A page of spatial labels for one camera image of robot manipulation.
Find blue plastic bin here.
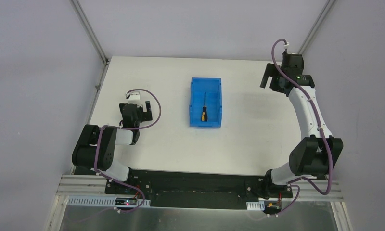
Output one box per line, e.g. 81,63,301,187
189,77,223,128

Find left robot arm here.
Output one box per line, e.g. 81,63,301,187
72,101,153,181

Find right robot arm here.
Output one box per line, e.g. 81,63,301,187
260,51,344,186

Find left controller board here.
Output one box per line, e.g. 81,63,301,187
115,197,137,206

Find white cable duct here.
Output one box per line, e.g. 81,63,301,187
67,196,151,208
246,201,265,211

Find right controller board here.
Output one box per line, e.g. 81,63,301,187
264,201,282,215

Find left white cable duct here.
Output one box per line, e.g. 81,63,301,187
67,196,151,208

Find black orange screwdriver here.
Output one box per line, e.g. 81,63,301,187
201,92,208,122

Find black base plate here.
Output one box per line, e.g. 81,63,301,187
104,169,293,210

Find aluminium frame rail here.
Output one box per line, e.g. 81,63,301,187
56,175,107,196

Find controller board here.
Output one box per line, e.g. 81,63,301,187
115,197,137,206
264,201,282,215

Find right white cable duct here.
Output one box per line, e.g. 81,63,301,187
246,201,265,211

